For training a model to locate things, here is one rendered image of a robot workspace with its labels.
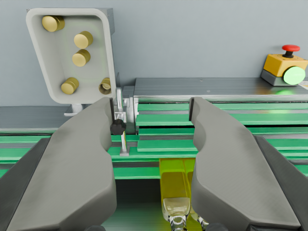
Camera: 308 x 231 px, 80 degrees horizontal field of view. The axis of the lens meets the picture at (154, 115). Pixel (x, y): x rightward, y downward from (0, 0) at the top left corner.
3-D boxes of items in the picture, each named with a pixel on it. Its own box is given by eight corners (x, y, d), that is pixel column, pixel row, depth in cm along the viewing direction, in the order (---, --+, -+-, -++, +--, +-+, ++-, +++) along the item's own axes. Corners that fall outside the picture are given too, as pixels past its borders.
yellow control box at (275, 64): (259, 76, 57) (272, 86, 50) (267, 51, 53) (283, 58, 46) (281, 76, 57) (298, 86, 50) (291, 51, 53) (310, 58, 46)
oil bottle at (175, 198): (157, 152, 55) (162, 228, 37) (158, 137, 52) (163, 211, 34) (177, 151, 55) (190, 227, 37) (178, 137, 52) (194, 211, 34)
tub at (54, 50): (64, 90, 57) (52, 104, 50) (41, 6, 45) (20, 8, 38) (121, 90, 57) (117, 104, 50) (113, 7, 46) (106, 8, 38)
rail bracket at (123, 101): (122, 134, 50) (115, 170, 40) (116, 75, 41) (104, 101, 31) (133, 134, 50) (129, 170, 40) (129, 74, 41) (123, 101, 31)
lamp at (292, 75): (279, 82, 50) (286, 86, 47) (285, 65, 47) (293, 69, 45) (295, 82, 50) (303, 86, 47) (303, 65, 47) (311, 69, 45)
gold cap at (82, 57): (75, 49, 49) (69, 53, 45) (89, 48, 49) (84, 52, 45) (79, 62, 51) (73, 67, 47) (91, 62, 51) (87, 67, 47)
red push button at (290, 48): (284, 60, 48) (289, 46, 46) (275, 56, 51) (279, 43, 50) (299, 60, 48) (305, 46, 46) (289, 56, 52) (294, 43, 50)
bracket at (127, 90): (124, 115, 55) (121, 129, 49) (121, 85, 50) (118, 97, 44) (136, 115, 55) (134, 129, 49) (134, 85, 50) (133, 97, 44)
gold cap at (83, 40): (77, 30, 47) (71, 33, 43) (91, 30, 47) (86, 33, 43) (80, 45, 49) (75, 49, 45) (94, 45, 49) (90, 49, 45)
